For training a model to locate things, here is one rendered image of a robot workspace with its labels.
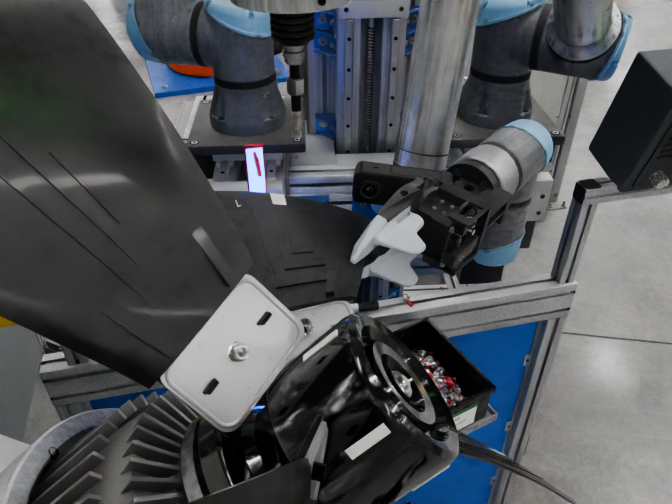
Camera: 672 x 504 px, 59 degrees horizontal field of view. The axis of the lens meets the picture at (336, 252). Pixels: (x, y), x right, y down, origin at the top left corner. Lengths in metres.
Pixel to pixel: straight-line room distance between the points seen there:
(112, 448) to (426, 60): 0.59
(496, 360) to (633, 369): 1.13
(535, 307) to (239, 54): 0.69
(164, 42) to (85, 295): 0.85
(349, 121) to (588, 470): 1.24
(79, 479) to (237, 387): 0.12
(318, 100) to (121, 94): 0.96
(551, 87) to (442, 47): 1.96
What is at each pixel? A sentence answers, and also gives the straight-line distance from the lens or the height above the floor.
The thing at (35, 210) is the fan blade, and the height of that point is 1.36.
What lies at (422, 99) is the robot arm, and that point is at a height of 1.23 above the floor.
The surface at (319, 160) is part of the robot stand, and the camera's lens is 1.26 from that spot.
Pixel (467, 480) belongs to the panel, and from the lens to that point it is 1.54.
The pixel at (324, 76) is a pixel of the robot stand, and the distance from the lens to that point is 1.35.
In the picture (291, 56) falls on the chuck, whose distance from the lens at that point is 0.37.
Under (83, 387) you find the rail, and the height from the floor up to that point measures 0.81.
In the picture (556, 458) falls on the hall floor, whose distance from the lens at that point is 1.96.
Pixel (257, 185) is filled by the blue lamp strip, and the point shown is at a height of 1.13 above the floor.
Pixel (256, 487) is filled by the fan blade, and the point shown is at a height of 1.33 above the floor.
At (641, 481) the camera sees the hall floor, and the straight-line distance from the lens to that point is 2.01.
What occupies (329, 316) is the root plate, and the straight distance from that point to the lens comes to 0.51.
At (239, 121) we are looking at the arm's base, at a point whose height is 1.07.
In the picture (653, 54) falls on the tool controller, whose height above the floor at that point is 1.25.
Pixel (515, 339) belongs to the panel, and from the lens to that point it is 1.20.
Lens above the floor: 1.54
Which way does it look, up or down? 37 degrees down
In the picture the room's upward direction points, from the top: straight up
